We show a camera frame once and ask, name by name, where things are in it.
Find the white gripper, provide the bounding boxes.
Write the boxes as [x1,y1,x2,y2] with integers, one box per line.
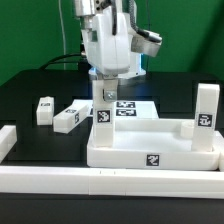
[82,6,130,102]

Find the white desk top panel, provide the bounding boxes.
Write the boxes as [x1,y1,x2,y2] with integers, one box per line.
[87,119,224,171]

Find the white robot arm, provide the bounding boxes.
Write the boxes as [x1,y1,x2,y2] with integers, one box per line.
[73,0,162,102]

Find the fiducial marker sheet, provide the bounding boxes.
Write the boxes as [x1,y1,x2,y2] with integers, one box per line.
[72,98,160,120]

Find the white U-shaped obstacle fence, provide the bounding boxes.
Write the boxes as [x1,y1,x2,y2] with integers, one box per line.
[0,125,224,199]

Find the black cable with connector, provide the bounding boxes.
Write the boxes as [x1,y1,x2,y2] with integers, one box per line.
[39,51,91,70]

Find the white thin cable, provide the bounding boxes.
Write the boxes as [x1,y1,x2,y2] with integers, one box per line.
[58,0,67,70]

